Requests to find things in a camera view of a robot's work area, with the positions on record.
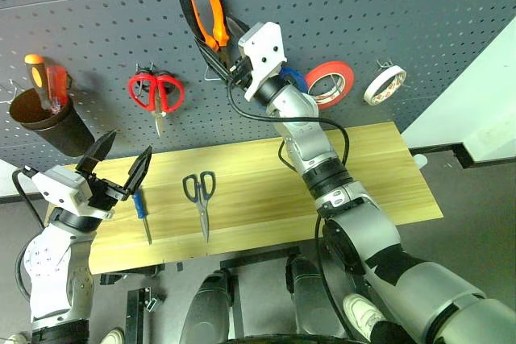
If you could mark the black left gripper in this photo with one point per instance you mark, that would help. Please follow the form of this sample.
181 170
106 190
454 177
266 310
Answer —
105 195

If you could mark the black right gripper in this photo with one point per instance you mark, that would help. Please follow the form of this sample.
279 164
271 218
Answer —
241 72

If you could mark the orange and black pliers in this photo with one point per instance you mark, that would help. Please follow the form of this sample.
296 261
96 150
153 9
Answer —
215 26

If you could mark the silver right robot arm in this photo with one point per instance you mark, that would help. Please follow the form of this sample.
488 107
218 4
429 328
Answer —
363 231

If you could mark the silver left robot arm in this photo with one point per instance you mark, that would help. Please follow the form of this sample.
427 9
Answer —
60 263

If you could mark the blue tape roll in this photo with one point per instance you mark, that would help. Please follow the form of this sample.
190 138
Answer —
296 78

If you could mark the red tape roll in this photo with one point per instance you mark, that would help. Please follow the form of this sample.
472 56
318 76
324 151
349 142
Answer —
342 70

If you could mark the dark grey pegboard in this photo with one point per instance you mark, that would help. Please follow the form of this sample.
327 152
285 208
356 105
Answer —
363 17

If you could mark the white tape roll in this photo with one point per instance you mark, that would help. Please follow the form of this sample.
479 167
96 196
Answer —
393 74

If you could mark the black cup holder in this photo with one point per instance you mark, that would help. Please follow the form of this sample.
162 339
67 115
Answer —
68 130

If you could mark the black metal stand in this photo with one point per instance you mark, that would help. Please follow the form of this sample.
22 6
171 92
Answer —
139 313

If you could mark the dark rounded robot leg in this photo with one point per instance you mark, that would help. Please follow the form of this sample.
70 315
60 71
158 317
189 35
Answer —
314 299
209 307

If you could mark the white sneaker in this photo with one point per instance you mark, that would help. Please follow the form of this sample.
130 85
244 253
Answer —
363 313
113 336

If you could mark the white board panel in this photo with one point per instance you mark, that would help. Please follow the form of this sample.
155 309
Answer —
475 98

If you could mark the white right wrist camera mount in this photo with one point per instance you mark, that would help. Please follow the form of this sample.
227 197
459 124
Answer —
264 46

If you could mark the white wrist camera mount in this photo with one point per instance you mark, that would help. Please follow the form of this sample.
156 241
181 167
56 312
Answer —
60 183
264 46

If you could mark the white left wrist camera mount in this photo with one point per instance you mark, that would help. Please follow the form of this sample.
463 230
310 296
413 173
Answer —
60 183

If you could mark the black table frame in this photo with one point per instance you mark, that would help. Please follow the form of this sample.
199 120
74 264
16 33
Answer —
258 257

